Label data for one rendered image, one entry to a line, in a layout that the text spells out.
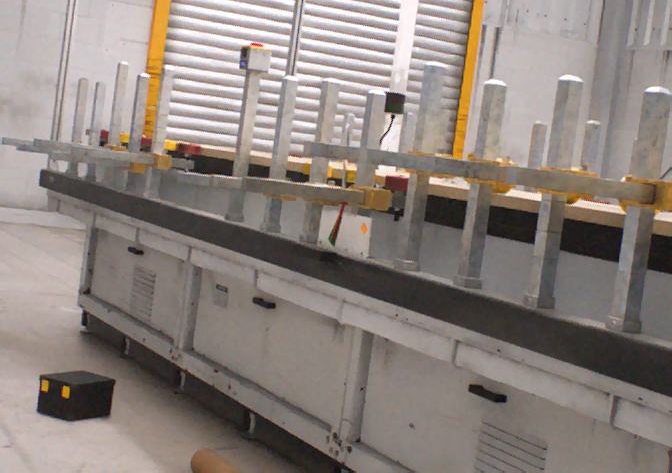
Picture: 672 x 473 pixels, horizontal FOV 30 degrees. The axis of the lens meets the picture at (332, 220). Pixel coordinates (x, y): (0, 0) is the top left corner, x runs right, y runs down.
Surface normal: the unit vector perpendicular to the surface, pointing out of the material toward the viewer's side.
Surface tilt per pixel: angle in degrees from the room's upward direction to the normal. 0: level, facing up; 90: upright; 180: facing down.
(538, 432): 90
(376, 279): 90
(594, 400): 90
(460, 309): 90
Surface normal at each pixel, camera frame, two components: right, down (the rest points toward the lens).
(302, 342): -0.88, -0.10
